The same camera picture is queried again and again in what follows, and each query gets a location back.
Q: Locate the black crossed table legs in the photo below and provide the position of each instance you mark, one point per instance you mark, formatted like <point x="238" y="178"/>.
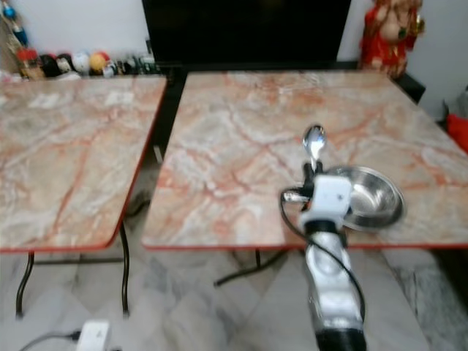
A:
<point x="252" y="269"/>

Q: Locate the red and gold statue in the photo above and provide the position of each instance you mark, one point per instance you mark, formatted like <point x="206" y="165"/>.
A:
<point x="389" y="40"/>

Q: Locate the black metal table legs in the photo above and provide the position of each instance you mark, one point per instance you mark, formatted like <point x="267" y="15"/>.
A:
<point x="125" y="281"/>

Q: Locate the red capped small figurine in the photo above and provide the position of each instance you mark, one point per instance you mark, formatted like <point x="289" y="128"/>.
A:
<point x="31" y="64"/>

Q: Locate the shiny metal spoon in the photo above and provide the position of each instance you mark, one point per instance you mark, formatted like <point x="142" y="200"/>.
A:
<point x="314" y="140"/>

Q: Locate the yellow and red figurine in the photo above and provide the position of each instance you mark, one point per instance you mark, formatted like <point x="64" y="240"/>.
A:
<point x="99" y="61"/>

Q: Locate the black round figurine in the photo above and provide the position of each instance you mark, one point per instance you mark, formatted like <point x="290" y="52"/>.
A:
<point x="57" y="64"/>

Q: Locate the red cloth item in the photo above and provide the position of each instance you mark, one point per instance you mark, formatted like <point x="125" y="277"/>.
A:
<point x="458" y="130"/>

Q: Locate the white power adapter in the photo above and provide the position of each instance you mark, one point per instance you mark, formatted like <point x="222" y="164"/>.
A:
<point x="93" y="338"/>

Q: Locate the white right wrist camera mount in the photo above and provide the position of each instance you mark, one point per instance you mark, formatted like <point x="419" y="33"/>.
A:
<point x="330" y="194"/>

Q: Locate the white round figurine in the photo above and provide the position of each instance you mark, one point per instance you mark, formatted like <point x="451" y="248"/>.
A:
<point x="80" y="61"/>

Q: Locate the black television screen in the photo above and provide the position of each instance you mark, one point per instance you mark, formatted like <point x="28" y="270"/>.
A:
<point x="245" y="31"/>

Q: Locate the blue hanging ornament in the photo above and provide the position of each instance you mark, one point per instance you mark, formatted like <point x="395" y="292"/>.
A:
<point x="14" y="20"/>

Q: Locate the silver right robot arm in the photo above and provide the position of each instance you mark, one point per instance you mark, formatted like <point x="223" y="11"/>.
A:
<point x="333" y="278"/>

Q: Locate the stainless steel bowl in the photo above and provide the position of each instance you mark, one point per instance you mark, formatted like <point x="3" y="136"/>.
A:
<point x="380" y="196"/>

